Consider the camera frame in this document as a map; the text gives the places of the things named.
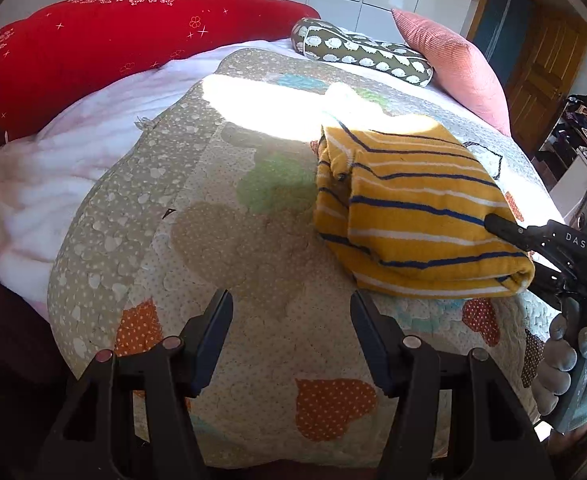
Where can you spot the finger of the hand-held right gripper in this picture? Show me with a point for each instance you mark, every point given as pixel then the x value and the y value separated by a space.
pixel 516 232
pixel 548 282

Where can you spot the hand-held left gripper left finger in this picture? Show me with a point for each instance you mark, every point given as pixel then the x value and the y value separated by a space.
pixel 211 347

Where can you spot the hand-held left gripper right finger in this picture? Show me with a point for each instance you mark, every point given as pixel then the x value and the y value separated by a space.
pixel 376 352

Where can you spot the yellow striped small shirt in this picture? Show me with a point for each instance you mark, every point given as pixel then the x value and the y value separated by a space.
pixel 413 210

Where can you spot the person's right hand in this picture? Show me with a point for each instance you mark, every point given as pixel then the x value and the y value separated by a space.
pixel 553 360

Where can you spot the white box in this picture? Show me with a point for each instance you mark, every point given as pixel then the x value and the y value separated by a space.
pixel 581 185

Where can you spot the beige heart-print quilt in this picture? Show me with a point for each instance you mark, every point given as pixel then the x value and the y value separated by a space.
pixel 253 240

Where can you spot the pink ribbed pillow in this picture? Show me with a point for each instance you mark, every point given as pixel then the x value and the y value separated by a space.
pixel 463 65

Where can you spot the brown wooden door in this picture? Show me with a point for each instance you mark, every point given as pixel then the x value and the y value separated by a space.
pixel 533 55

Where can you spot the pale pink fleece blanket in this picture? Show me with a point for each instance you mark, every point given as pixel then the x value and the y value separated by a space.
pixel 48 180

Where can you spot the olive sheep-print pillow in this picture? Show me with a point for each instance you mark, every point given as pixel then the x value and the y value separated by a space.
pixel 363 50

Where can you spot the red floral pillow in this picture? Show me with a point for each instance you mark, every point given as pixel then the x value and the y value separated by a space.
pixel 108 45

